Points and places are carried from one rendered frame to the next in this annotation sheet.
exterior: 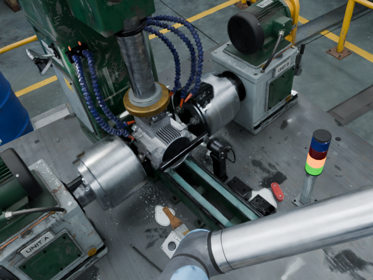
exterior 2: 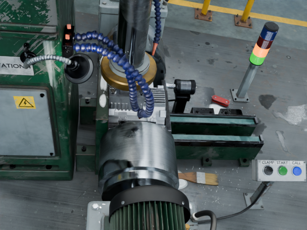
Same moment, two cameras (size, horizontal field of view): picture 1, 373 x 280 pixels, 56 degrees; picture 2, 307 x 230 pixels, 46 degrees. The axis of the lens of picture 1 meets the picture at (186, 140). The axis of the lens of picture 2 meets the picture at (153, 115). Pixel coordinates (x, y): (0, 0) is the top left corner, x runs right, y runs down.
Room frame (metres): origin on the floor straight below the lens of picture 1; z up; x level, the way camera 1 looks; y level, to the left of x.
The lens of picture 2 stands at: (0.64, 0.88, 2.04)
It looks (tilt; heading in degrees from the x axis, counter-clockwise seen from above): 50 degrees down; 291
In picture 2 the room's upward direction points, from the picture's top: 11 degrees clockwise
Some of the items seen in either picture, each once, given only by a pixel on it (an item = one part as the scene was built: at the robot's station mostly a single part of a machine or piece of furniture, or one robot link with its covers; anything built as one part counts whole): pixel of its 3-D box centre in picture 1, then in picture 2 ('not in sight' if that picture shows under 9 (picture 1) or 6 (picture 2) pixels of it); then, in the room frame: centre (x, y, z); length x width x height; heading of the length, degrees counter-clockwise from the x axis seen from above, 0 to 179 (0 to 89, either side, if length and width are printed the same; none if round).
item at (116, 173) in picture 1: (99, 179); (138, 180); (0.84, 0.36, 1.04); 0.37 x 0.25 x 0.25; 123
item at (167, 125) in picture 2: (184, 151); (166, 106); (0.93, 0.02, 1.01); 0.26 x 0.04 x 0.03; 123
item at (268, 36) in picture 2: (321, 141); (269, 32); (0.72, -0.44, 1.19); 0.06 x 0.06 x 0.04
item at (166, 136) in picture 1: (162, 140); (135, 110); (1.01, 0.10, 1.01); 0.20 x 0.19 x 0.19; 33
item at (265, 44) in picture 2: (318, 149); (265, 40); (0.72, -0.44, 1.14); 0.06 x 0.06 x 0.04
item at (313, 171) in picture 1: (314, 165); (257, 56); (0.72, -0.44, 1.05); 0.06 x 0.06 x 0.04
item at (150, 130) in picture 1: (152, 120); (126, 92); (1.05, 0.12, 1.11); 0.12 x 0.11 x 0.07; 33
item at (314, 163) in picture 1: (316, 157); (261, 49); (0.72, -0.44, 1.10); 0.06 x 0.06 x 0.04
